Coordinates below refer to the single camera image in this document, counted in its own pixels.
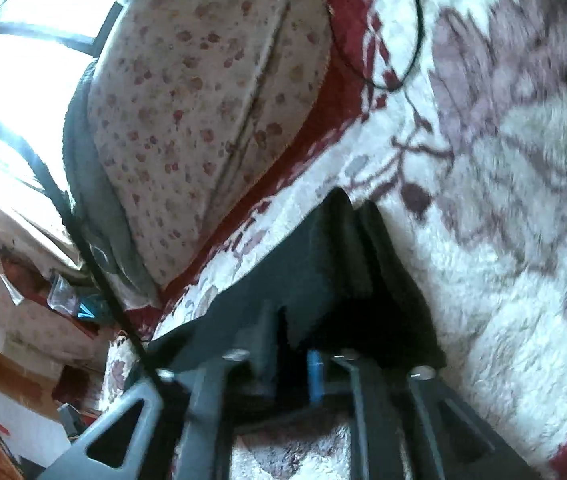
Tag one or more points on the red and white fleece blanket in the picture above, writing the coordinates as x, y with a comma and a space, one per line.
488, 260

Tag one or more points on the floral covered cabinet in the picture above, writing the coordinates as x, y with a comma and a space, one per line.
43, 325

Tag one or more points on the pink floral quilt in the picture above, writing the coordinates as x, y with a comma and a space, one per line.
188, 110

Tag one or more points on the black pants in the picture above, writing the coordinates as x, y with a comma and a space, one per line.
338, 260

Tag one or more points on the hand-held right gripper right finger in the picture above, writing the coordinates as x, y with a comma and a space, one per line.
316, 375

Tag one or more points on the grey knit garment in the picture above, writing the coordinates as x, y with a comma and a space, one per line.
94, 210

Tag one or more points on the window with dark frame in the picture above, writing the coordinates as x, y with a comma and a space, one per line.
28, 85

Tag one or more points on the clear plastic bag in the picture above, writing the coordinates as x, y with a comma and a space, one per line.
63, 292

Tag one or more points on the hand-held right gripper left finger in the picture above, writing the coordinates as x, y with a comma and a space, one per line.
263, 355

